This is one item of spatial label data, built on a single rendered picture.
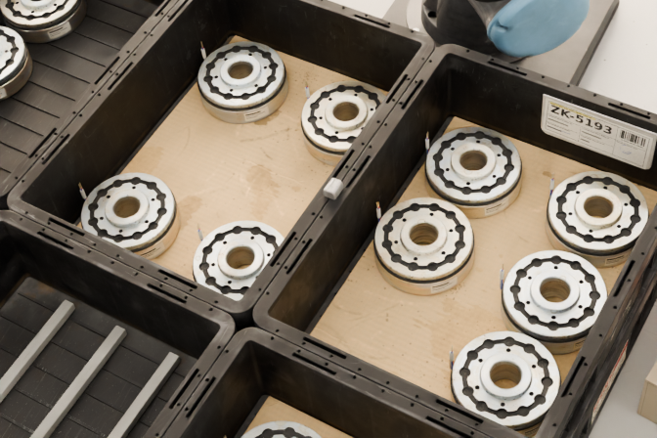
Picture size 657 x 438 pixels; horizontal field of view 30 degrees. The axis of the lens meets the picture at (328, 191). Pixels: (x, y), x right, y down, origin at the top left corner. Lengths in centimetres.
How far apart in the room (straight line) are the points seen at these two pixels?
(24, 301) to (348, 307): 34
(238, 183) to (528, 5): 37
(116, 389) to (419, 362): 30
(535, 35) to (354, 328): 39
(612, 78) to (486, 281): 45
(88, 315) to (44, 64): 38
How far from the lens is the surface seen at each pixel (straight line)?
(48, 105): 151
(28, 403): 127
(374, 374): 110
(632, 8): 172
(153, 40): 139
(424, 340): 123
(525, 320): 121
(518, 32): 137
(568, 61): 158
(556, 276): 123
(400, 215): 128
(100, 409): 125
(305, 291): 121
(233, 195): 136
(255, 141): 140
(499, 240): 130
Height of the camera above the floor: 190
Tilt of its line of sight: 52 degrees down
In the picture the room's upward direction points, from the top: 8 degrees counter-clockwise
